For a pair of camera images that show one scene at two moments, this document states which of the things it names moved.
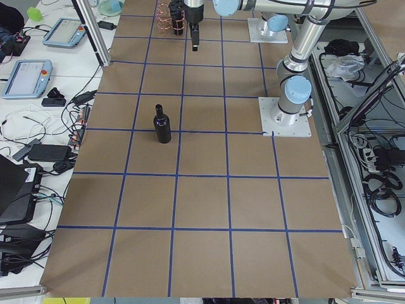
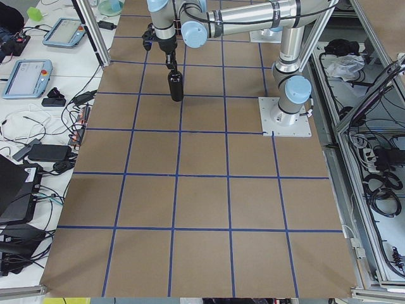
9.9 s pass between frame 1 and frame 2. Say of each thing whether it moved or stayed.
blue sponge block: stayed
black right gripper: moved
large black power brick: stayed
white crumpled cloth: stayed
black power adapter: stayed
